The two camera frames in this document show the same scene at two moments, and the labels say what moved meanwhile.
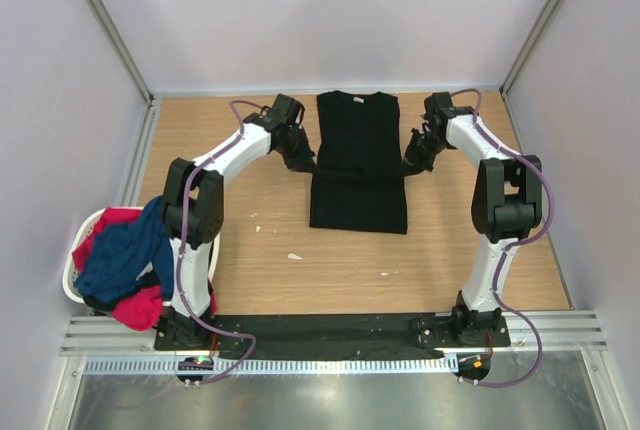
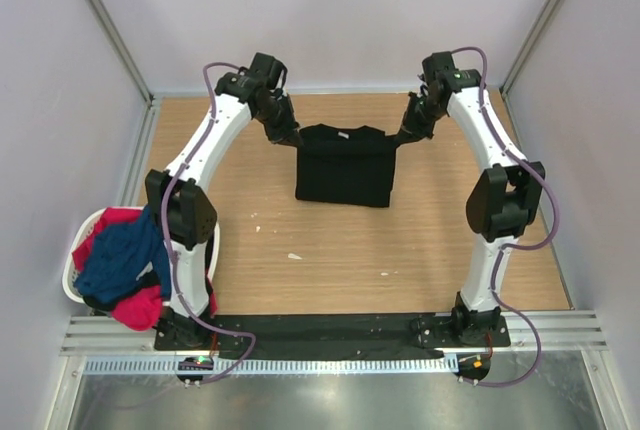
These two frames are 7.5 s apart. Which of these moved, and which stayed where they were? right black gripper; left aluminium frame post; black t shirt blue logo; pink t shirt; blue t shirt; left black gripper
Moved: right black gripper; black t shirt blue logo; left black gripper
Stayed: blue t shirt; pink t shirt; left aluminium frame post
